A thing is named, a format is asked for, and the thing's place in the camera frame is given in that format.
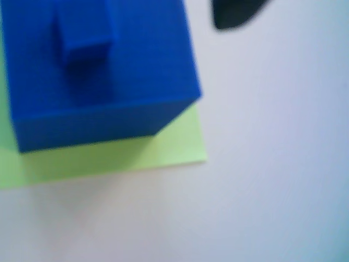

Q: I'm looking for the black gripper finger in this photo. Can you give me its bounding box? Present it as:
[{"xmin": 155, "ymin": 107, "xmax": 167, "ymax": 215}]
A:
[{"xmin": 210, "ymin": 0, "xmax": 271, "ymax": 30}]

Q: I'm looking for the large blue cube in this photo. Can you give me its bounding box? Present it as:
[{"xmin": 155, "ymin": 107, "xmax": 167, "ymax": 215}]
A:
[{"xmin": 0, "ymin": 0, "xmax": 203, "ymax": 154}]

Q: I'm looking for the tiny blue cube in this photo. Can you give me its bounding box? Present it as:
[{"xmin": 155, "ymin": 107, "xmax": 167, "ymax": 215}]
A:
[{"xmin": 53, "ymin": 0, "xmax": 116, "ymax": 104}]

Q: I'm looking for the green paper square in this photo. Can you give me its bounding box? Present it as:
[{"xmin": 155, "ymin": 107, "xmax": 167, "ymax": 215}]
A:
[{"xmin": 0, "ymin": 54, "xmax": 209, "ymax": 192}]

